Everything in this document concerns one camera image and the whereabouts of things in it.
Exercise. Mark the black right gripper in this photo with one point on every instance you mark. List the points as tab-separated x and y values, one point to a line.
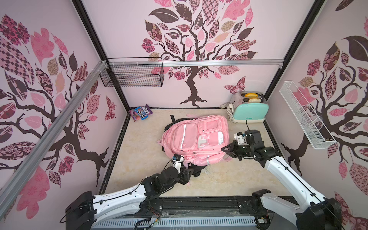
237	149

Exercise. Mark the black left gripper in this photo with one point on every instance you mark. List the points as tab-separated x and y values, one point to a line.
183	178

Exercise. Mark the pink backpack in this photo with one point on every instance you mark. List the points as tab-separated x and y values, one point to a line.
199	140

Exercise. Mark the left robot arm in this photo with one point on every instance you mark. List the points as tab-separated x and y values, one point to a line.
88	210

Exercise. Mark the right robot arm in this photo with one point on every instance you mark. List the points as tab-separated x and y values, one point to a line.
312	210

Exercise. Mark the mint green toaster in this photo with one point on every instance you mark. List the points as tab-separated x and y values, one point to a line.
249	107

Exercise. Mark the blue M&M's packet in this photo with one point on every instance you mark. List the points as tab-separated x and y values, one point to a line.
141	113

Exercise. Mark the purple candy packet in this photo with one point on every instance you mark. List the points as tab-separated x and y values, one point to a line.
147	110

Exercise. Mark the pink candy packet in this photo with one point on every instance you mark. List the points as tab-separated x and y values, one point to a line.
134	115

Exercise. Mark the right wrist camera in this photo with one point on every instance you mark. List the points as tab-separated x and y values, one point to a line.
248	137

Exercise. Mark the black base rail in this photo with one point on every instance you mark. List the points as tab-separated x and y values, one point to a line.
243	203

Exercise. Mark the white cable duct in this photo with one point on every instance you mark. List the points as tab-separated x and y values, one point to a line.
174	223

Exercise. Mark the white wire basket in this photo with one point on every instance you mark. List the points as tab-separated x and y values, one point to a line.
310	122

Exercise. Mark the black wire basket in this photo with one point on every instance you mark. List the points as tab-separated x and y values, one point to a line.
134	72

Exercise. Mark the aluminium rail back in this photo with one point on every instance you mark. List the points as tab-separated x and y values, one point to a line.
190	63

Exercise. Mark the aluminium rail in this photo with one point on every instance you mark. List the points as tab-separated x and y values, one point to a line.
190	63
20	177

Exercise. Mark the aluminium rail left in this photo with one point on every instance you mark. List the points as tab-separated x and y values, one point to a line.
20	177

